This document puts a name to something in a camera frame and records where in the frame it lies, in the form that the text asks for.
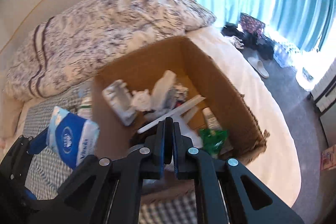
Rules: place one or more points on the white plastic bottle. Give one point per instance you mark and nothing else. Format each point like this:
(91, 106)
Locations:
(161, 90)

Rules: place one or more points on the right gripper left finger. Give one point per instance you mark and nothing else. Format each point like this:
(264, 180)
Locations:
(106, 191)

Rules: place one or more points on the white slipper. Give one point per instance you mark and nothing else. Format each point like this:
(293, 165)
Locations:
(258, 67)

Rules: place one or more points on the floral beige duvet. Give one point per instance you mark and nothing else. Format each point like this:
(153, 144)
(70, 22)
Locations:
(72, 46)

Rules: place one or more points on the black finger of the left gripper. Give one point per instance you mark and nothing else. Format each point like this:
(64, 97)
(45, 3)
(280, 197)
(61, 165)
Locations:
(18, 203)

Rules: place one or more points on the orange box on floor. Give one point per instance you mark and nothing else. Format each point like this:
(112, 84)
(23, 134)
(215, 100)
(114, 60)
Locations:
(328, 158)

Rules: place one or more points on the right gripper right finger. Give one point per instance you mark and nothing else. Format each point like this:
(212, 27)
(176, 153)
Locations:
(226, 191)

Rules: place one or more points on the pile of dark clothes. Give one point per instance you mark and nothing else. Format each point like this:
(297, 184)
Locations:
(262, 44)

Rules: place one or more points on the blue tissue pack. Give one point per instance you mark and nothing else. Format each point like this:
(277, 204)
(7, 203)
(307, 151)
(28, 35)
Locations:
(71, 137)

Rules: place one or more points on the green snack packet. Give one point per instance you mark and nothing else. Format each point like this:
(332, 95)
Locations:
(213, 140)

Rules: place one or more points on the white phone holder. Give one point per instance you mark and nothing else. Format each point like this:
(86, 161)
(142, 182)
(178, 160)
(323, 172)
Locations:
(119, 99)

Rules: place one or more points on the white cabinet with black trim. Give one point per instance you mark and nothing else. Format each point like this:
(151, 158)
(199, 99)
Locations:
(324, 96)

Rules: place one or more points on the dark patterned bag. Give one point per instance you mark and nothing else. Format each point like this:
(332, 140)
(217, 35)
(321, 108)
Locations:
(251, 24)

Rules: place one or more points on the brown cardboard box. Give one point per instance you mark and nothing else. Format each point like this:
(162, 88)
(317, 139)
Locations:
(195, 70)

